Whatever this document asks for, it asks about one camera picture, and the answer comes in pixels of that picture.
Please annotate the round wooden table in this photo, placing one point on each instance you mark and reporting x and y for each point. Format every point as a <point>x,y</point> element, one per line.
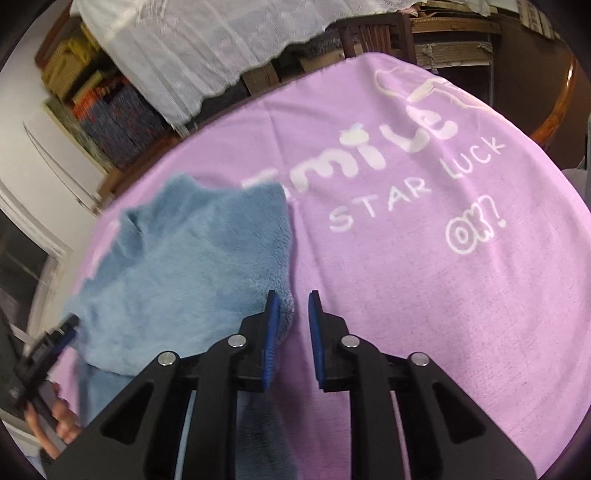
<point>556,106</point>

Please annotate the white window frame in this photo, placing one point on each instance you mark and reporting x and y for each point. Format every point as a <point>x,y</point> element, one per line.
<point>27,240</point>

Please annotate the stack of dark patterned boxes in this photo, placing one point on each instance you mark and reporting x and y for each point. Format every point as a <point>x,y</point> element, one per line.
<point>124,124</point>

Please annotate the yellow woven boxes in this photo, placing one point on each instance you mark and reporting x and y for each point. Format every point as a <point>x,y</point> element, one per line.
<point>69,64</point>

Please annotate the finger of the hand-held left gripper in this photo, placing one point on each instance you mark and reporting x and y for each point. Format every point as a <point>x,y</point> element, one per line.
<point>62,334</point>

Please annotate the dark wooden chair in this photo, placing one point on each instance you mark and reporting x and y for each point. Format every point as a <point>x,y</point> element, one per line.
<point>378,34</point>

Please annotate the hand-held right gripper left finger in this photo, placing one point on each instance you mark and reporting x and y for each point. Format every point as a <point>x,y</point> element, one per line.
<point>272,332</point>

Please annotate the purple printed blanket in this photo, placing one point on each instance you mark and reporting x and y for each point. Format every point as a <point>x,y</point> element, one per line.
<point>415,300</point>

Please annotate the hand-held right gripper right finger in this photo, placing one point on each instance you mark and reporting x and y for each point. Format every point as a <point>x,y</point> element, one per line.
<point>316,332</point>

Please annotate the white board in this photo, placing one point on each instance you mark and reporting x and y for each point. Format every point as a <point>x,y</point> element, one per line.
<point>60,166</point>

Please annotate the white lace cloth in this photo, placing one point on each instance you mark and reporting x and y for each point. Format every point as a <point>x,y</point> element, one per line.
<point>207,50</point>

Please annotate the wooden shelf post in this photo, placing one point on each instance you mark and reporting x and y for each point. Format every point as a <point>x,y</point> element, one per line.
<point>259,79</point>

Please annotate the blue fleece garment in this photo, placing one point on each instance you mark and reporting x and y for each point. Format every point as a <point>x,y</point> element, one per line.
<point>184,263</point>

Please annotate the person's left hand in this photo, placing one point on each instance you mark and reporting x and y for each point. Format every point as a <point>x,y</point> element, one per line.
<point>64,422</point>

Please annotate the orange patterned box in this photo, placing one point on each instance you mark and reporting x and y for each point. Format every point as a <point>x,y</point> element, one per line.
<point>85,104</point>

